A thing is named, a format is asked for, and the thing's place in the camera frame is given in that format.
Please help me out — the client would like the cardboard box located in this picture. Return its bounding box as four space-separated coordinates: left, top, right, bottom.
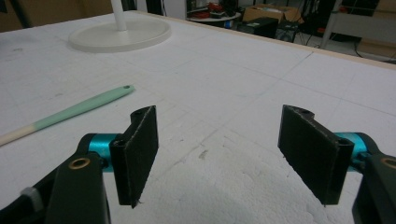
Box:
242 3 304 24

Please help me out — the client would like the black box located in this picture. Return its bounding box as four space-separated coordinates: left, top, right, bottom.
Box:
237 17 279 40

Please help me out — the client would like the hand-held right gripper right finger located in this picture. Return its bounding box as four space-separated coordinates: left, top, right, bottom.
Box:
277 104 355 207

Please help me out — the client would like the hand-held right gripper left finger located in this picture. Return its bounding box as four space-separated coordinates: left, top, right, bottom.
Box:
109 105 160 209

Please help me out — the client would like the white metal rack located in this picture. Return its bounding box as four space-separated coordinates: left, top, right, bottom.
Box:
319 0 396 50

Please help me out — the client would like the white round stand base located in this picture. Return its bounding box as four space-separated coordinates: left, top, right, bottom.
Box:
68 0 173 54

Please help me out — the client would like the mint green handled utensil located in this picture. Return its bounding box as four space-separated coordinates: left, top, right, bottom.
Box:
0 84 136 147

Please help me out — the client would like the white round table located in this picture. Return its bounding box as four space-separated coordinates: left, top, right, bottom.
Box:
187 11 242 29

